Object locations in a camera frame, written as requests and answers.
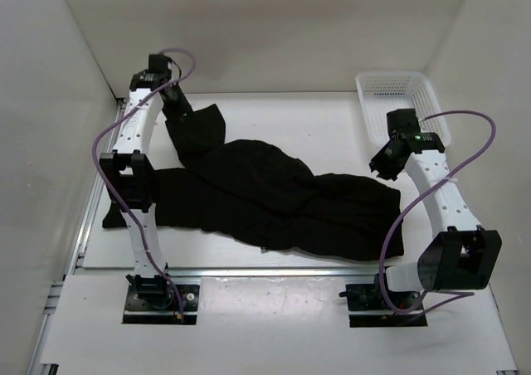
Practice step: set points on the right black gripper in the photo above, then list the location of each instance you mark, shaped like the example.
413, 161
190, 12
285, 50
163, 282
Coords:
377, 164

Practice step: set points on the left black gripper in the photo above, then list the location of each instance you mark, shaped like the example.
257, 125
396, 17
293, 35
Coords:
183, 109

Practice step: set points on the black trousers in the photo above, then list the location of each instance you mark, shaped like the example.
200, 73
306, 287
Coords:
254, 192

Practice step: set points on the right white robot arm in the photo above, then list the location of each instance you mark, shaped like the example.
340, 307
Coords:
463, 253

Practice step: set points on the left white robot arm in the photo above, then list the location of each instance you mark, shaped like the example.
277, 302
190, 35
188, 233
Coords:
130, 178

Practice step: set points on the white plastic basket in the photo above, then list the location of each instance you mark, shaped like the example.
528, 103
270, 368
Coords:
380, 92

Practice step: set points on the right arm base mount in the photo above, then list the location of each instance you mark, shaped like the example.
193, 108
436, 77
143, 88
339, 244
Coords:
368, 309

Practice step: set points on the aluminium front rail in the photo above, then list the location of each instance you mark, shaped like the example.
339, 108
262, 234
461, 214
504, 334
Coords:
237, 272

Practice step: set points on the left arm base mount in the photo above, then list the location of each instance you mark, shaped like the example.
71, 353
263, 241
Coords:
151, 301

